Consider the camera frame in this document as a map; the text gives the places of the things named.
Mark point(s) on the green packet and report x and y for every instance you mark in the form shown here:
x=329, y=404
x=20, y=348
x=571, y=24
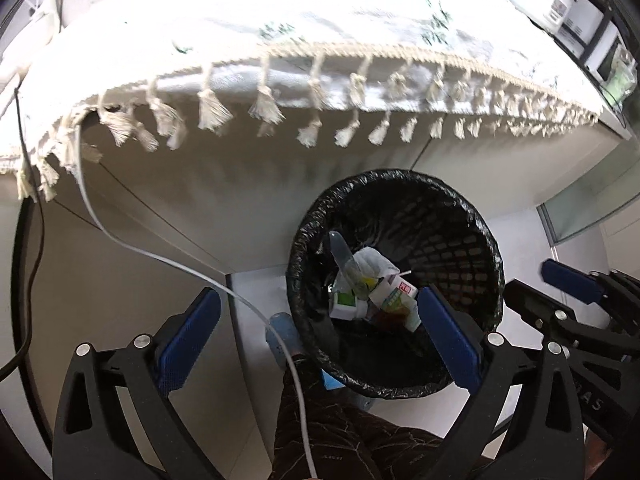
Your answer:
x=622, y=80

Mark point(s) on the small drink carton with straw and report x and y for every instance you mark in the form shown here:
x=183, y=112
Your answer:
x=395, y=292

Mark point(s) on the person's leg in dark pants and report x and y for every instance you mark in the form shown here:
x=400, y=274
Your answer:
x=340, y=435

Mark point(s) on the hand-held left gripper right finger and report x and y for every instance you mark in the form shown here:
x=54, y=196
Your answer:
x=450, y=335

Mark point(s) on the black and white appliance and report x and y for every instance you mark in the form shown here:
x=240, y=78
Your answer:
x=595, y=35

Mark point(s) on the white paper wrapper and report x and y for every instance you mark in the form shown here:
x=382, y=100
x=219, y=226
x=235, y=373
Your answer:
x=370, y=265

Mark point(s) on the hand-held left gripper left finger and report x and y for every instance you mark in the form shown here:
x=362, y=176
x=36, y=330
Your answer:
x=195, y=330

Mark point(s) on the white floral tablecloth with tassels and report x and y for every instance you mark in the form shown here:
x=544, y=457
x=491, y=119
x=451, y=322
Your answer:
x=200, y=35

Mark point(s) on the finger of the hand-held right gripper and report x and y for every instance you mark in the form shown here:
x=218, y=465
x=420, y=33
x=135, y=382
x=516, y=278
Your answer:
x=550, y=310
x=572, y=280

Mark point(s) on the glass panel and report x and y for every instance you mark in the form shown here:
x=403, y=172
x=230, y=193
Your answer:
x=590, y=205

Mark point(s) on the black trash bin with bag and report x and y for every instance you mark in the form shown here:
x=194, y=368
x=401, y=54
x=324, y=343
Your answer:
x=400, y=210

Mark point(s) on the blue slipper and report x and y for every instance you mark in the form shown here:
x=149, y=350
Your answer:
x=282, y=335

